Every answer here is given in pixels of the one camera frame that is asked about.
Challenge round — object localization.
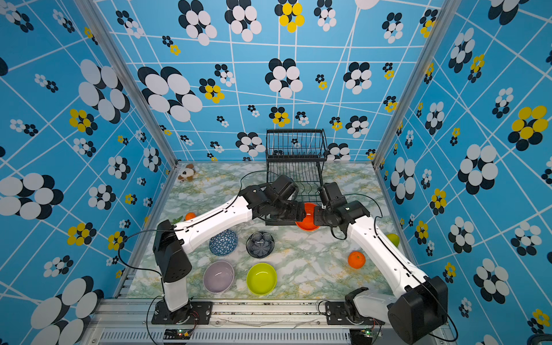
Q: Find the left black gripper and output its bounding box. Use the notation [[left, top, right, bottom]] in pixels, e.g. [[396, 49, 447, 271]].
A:
[[272, 198, 310, 219]]

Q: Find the orange plastic bowl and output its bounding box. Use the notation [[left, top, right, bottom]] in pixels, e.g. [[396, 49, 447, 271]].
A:
[[296, 203, 320, 231]]

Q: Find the lilac plastic bowl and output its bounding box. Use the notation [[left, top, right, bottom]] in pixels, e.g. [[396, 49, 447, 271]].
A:
[[203, 260, 234, 294]]

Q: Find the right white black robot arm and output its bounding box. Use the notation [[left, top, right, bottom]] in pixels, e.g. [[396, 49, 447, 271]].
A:
[[313, 183, 449, 344]]

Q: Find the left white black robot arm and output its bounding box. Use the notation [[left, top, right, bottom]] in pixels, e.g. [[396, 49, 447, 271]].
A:
[[152, 175, 306, 313]]

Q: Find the black patterned bowl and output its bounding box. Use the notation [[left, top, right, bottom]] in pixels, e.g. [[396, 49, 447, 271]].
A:
[[246, 231, 275, 259]]

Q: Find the orange fruit right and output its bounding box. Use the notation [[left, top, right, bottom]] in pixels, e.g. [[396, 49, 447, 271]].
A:
[[347, 251, 367, 270]]

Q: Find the green mango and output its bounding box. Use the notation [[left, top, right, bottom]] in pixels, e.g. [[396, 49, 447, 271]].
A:
[[387, 234, 400, 247]]

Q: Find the blue patterned bowl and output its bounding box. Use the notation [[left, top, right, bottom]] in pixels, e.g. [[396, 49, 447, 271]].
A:
[[208, 229, 238, 257]]

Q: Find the lime green bowl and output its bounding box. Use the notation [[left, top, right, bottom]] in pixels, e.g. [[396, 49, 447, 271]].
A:
[[246, 262, 277, 296]]

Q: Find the small plush toy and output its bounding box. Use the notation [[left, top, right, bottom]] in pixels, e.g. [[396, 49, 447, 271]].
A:
[[178, 164, 196, 183]]

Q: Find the right circuit board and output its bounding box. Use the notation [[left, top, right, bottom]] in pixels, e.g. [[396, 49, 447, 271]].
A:
[[349, 329, 374, 345]]

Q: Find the circuit board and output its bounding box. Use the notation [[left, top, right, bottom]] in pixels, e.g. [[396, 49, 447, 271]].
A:
[[349, 329, 374, 345], [163, 329, 193, 341]]

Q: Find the left circuit board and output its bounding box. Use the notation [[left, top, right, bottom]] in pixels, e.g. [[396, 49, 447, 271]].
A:
[[163, 329, 193, 341]]

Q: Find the black wire dish rack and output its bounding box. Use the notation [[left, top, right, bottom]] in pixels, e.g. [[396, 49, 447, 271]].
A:
[[265, 129, 328, 206]]

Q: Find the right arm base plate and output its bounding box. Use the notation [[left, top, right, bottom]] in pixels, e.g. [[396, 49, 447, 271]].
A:
[[317, 300, 385, 328]]

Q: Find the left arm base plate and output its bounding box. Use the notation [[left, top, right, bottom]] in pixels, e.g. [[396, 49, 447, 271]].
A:
[[150, 299, 214, 326]]

